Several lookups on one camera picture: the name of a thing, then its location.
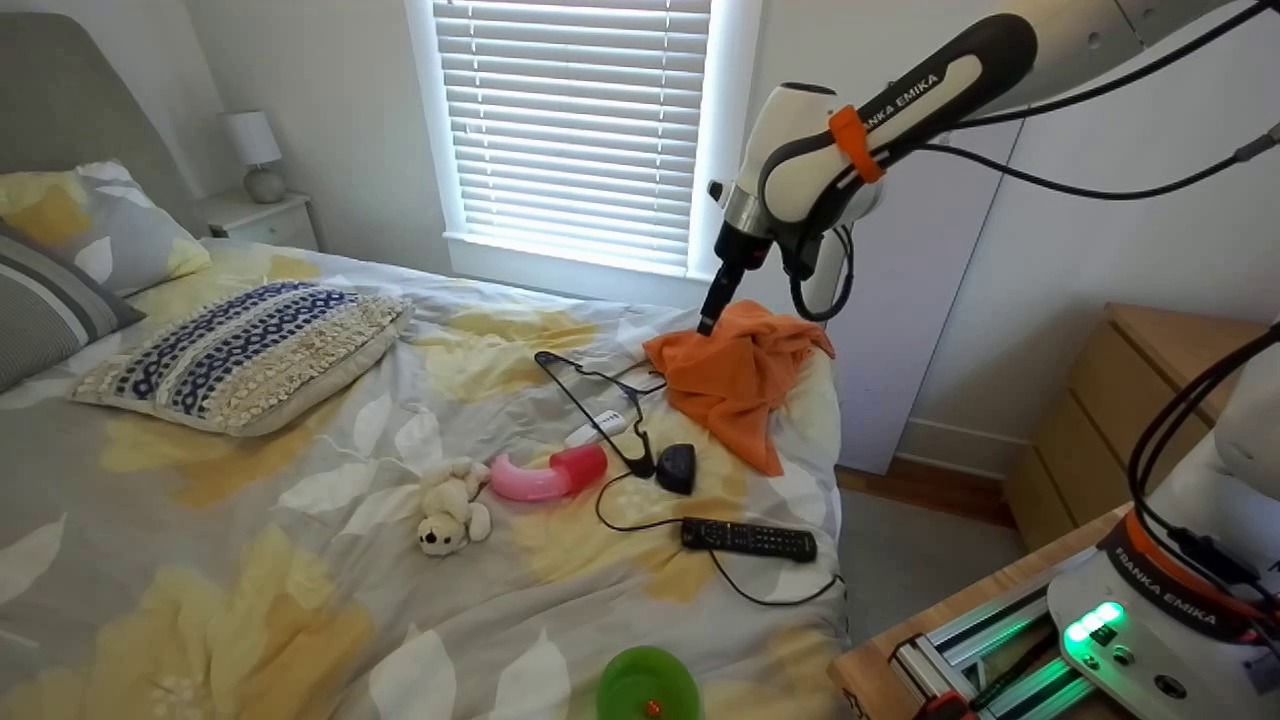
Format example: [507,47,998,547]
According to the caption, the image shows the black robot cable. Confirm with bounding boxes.
[781,0,1280,595]

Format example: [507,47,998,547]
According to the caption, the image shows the yellow grey floral pillow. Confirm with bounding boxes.
[0,158,215,304]

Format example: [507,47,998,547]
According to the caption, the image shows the black remote control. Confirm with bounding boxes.
[677,517,818,570]

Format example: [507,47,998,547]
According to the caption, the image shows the white plush toy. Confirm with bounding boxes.
[412,457,497,560]

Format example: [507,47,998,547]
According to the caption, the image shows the wooden dresser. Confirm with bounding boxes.
[998,299,1270,553]

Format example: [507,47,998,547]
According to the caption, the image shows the white nightstand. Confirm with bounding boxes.
[184,193,323,255]

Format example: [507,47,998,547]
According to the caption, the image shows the bed with cream sheets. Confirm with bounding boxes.
[0,238,851,720]

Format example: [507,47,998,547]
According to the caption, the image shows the blue white knit pillow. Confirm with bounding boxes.
[70,276,412,446]

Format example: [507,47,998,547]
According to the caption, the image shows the grey bed headboard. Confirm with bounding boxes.
[0,12,199,234]

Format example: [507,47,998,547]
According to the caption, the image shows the white table lamp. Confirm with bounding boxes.
[220,108,290,210]

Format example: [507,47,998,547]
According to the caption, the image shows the black computer mouse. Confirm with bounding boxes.
[653,439,699,500]

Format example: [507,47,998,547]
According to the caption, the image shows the white wardrobe cabinet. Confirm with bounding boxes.
[823,118,1024,481]

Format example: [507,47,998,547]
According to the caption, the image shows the green plastic bowl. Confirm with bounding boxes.
[591,646,708,720]

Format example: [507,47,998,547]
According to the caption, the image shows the white remote control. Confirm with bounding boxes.
[565,409,634,454]

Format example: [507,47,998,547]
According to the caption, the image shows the grey striped pillow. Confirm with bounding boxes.
[0,226,142,397]

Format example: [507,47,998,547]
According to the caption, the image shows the pink cup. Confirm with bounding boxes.
[485,439,610,508]

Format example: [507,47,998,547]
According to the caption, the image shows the white window frame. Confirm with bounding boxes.
[400,0,769,304]

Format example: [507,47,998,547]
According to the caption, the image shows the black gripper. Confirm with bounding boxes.
[691,216,781,342]

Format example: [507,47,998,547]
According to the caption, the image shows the white window blinds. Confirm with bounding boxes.
[430,0,716,276]

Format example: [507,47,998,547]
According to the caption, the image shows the black mouse cable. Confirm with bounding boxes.
[591,470,847,612]

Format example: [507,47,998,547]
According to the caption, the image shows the orange cloth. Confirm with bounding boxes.
[642,295,839,481]

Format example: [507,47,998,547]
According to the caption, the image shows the aluminium rail mount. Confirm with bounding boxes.
[887,584,1071,715]

